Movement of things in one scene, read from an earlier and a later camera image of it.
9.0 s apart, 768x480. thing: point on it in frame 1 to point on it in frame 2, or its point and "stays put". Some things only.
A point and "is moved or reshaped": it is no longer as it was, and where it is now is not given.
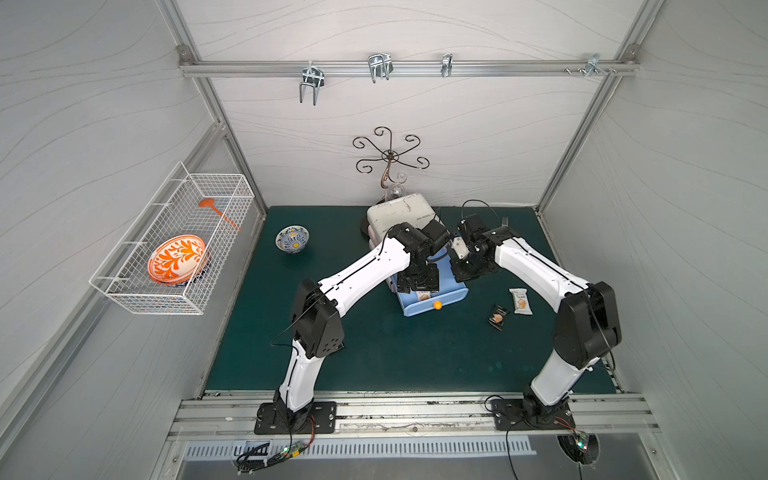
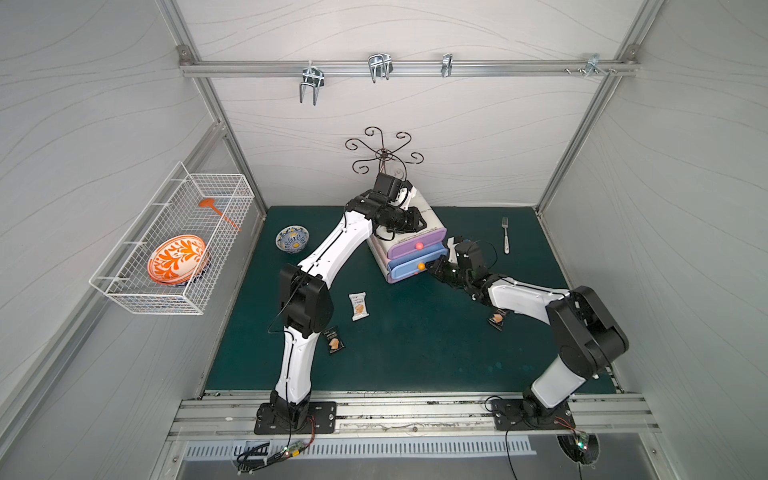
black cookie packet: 497,317 stays put
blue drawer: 450,290 is moved or reshaped
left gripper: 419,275 to 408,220
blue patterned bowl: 292,238 stays put
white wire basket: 173,252 stays put
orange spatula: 209,203 stays put
